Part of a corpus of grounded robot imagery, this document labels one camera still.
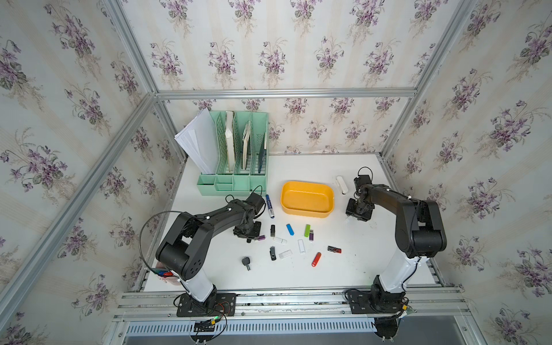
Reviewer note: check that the white green-ring usb drive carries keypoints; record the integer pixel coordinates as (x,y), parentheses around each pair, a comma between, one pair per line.
(279,240)

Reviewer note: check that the green usb drive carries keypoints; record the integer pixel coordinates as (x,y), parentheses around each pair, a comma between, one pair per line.
(307,230)

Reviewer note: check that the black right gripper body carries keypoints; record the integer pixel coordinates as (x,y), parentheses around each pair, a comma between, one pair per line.
(357,209)

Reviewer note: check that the dark pen in organizer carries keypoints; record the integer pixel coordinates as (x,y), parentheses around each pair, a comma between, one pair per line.
(262,153)

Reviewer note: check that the black round key usb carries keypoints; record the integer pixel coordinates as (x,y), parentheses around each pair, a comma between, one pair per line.
(246,262)

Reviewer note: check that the blue white marker pen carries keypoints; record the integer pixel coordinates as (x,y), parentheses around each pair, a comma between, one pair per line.
(270,206)

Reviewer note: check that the pink pen cup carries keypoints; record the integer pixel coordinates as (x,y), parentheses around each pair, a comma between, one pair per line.
(166,275)

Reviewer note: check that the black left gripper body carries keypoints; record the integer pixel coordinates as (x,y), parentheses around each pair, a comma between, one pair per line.
(254,231)

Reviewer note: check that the blue usb drive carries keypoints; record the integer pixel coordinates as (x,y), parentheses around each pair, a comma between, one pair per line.
(290,229)

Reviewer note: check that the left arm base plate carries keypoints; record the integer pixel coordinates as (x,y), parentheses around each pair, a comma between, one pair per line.
(220,304)

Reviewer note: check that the white stapler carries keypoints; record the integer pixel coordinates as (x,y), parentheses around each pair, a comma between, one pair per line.
(342,185)

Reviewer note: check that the red black swivel usb drive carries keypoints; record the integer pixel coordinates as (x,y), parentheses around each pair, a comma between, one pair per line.
(334,249)

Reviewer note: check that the green mesh file organizer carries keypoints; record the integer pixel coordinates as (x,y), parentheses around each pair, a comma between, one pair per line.
(241,182)

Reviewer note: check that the black silver swivel usb drive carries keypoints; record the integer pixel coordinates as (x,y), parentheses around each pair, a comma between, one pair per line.
(273,254)

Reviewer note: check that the tan notebook in organizer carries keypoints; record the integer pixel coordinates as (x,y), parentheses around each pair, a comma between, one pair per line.
(245,144)

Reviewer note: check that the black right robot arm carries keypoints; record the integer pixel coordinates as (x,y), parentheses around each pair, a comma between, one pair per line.
(419,235)

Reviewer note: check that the white book in organizer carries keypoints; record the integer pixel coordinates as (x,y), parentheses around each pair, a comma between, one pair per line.
(229,136)

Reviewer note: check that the white paper stack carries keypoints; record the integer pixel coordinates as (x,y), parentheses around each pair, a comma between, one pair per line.
(199,141)

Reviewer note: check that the white slim usb drive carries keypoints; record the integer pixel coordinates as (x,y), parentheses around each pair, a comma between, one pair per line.
(301,246)

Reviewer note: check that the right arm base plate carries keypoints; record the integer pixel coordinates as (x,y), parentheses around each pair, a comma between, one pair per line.
(375,302)

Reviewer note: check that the white translucent usb drive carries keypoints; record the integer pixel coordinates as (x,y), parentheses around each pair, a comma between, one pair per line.
(285,254)

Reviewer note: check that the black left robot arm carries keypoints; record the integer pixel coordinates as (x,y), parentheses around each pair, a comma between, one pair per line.
(185,247)

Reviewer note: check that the yellow plastic storage box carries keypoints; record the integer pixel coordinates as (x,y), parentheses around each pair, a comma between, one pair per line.
(300,198)

